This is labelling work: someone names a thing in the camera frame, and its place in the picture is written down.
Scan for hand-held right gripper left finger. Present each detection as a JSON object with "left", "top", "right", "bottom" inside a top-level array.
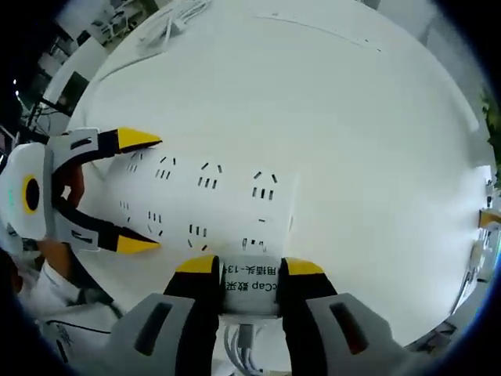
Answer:
[{"left": 110, "top": 254, "right": 221, "bottom": 376}]

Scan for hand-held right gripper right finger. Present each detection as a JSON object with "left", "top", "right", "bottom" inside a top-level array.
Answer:
[{"left": 279, "top": 256, "right": 410, "bottom": 376}]

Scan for white charger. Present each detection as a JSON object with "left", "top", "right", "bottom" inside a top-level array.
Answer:
[{"left": 218, "top": 256, "right": 283, "bottom": 319}]

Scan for white power strip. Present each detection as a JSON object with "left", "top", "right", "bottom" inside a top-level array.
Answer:
[{"left": 92, "top": 150, "right": 301, "bottom": 260}]

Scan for white desk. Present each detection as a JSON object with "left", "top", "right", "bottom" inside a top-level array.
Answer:
[{"left": 42, "top": 0, "right": 495, "bottom": 353}]

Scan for person's white garment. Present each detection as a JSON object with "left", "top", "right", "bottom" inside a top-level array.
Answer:
[{"left": 17, "top": 258, "right": 132, "bottom": 376}]

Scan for green potted plant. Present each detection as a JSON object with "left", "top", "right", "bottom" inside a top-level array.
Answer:
[{"left": 478, "top": 88, "right": 500, "bottom": 148}]

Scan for white charger cable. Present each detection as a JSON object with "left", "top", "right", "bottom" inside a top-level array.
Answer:
[{"left": 222, "top": 315, "right": 277, "bottom": 376}]

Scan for white power strip cable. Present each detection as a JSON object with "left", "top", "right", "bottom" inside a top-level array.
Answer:
[{"left": 135, "top": 0, "right": 214, "bottom": 45}]

